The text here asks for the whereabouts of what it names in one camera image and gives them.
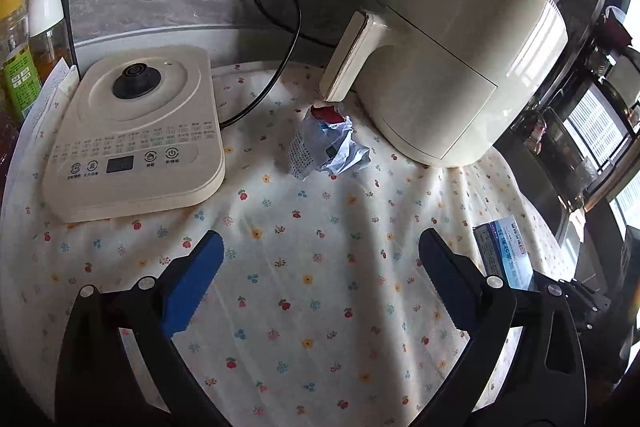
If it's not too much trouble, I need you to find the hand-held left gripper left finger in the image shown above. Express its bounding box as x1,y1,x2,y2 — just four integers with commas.
54,229,231,427

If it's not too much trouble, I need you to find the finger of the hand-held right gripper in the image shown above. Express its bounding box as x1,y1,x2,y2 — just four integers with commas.
530,272,613,343

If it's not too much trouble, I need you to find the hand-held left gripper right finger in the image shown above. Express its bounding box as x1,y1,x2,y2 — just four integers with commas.
405,228,588,427

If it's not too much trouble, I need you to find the blue and white carton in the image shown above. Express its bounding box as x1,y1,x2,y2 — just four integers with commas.
472,217,535,293

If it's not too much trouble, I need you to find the silver blue wrapper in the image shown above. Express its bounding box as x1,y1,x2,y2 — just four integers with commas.
287,104,372,180

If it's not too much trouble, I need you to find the floral white tablecloth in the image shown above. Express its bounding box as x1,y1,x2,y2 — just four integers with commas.
0,62,581,427

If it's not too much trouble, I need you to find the cream kettle base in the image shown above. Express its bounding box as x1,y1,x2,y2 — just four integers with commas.
41,45,227,224

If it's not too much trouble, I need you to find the cream air fryer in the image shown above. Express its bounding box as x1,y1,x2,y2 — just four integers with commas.
318,0,569,168

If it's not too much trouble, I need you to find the yellow-lid jar green label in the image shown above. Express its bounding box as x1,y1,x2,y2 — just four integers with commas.
0,0,43,158

